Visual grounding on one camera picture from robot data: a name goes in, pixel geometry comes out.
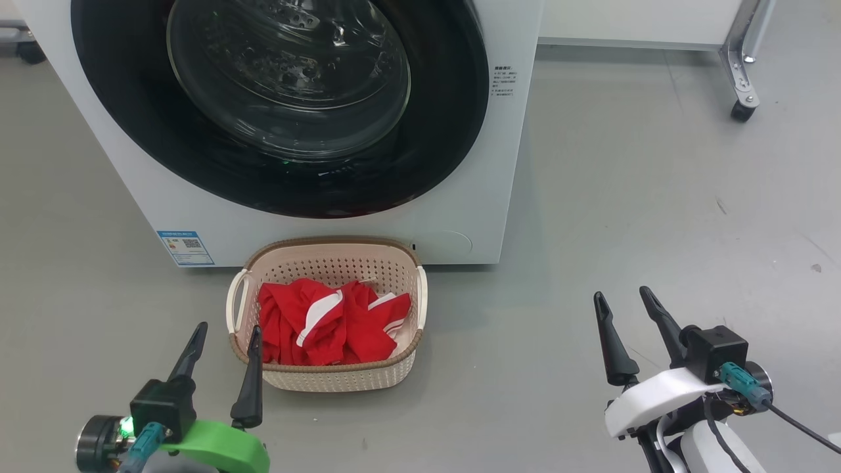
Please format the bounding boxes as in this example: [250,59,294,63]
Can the teal camera connector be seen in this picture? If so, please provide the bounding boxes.
[118,422,166,473]
[718,361,773,411]

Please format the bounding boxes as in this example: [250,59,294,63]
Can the teal right camera connector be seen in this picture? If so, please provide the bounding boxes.
[718,361,773,411]

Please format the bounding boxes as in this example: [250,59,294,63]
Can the white table panel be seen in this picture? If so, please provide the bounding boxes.
[539,0,743,52]

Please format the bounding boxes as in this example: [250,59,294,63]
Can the round white filter cover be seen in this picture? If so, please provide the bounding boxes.
[411,230,472,257]

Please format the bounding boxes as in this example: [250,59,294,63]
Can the black right camera cable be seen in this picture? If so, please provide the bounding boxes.
[765,402,841,455]

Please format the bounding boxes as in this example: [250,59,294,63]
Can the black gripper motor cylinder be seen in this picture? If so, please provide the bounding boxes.
[746,360,775,403]
[75,414,132,472]

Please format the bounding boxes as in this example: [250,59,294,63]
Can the cream perforated laundry basket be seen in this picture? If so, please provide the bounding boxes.
[225,235,429,393]

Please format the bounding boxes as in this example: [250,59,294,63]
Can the teal left camera connector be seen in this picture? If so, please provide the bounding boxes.
[118,422,166,473]

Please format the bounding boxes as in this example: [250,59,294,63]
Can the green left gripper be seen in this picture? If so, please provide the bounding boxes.
[161,322,271,473]

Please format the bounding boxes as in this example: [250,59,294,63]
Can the blue energy label sticker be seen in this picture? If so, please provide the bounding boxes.
[156,230,216,267]

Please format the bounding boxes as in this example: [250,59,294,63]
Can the black glass washing machine door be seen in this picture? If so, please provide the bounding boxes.
[70,0,490,219]

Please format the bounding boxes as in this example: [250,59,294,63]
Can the white front-load washing machine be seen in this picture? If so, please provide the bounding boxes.
[13,0,546,269]

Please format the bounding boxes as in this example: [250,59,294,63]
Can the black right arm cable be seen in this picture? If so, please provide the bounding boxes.
[703,393,750,473]

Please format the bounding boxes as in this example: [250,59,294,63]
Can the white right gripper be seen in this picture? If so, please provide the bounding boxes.
[593,286,727,439]

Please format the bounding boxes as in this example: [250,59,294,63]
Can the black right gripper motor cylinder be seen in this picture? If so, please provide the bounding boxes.
[746,360,775,403]

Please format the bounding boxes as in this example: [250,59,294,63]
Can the red and white garment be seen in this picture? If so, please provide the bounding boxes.
[258,278,413,366]

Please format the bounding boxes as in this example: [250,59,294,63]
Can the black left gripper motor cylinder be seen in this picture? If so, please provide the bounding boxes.
[75,414,132,472]

